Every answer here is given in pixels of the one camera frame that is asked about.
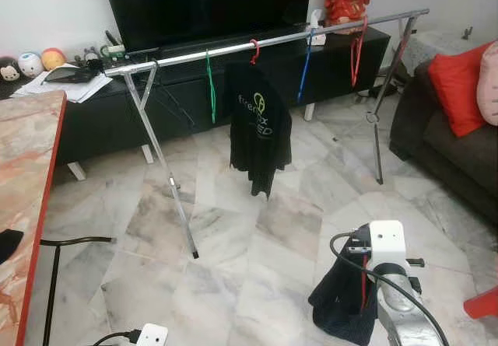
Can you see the navy garment orange collar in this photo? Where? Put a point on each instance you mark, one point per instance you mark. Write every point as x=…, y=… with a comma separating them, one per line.
x=342, y=307

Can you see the blue plastic hanger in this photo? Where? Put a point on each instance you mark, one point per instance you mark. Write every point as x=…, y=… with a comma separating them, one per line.
x=303, y=74

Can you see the green plastic hanger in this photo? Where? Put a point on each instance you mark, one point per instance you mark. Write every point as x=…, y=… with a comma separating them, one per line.
x=212, y=89

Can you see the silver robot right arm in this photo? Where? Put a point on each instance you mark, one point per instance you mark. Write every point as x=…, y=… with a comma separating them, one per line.
x=401, y=315

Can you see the red plastic hanger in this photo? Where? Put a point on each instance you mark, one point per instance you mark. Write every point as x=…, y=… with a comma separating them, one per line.
x=254, y=60
x=364, y=47

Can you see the red plastic stool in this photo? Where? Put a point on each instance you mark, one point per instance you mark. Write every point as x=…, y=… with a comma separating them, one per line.
x=484, y=303

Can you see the brown fabric sofa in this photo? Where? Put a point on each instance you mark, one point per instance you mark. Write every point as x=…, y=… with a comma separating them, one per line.
x=443, y=167

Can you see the red cushion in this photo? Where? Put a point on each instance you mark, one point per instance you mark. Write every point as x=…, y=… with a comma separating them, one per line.
x=459, y=89

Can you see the pink plush cushion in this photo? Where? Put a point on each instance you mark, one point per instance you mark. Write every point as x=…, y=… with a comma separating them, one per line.
x=490, y=89

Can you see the black t-shirt green print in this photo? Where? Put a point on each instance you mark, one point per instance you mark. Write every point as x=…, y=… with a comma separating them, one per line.
x=249, y=144

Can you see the white lace cloth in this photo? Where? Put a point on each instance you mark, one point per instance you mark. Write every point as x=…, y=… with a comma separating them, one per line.
x=428, y=47

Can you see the small black object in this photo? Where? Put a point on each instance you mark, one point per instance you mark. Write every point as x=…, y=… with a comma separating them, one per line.
x=467, y=33

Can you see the pink white tissue box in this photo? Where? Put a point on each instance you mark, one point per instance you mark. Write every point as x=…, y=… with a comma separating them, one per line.
x=317, y=35

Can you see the red laughing buddha statue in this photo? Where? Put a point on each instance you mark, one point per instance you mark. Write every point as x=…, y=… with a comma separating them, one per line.
x=350, y=4

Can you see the silver metal clothes rack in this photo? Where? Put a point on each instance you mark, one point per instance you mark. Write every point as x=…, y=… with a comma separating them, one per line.
x=179, y=56

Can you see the black flat television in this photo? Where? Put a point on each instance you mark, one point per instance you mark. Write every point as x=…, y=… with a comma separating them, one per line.
x=202, y=12

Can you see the black low tv cabinet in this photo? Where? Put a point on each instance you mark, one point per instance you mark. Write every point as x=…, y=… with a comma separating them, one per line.
x=101, y=120

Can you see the green white small toy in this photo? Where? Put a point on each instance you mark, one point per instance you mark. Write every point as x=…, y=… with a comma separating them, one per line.
x=114, y=50

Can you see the white paper sheets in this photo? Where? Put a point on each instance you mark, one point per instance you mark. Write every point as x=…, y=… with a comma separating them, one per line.
x=78, y=91

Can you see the black flat pouch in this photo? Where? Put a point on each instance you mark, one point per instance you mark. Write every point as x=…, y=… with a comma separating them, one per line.
x=70, y=74

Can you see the marble table red edge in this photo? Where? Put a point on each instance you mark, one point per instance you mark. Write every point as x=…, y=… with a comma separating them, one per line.
x=23, y=175

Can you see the black cloth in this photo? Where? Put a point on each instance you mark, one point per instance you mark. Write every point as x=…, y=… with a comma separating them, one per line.
x=9, y=245

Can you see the white round plush toy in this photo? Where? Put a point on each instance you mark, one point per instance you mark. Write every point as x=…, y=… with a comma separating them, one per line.
x=29, y=64

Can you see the dark round plush toy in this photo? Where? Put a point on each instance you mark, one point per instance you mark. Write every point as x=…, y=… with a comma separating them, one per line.
x=9, y=70

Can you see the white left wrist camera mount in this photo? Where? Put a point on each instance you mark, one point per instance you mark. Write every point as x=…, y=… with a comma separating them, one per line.
x=152, y=336

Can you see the black metal chair frame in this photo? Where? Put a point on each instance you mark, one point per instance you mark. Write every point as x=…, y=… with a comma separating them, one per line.
x=78, y=241

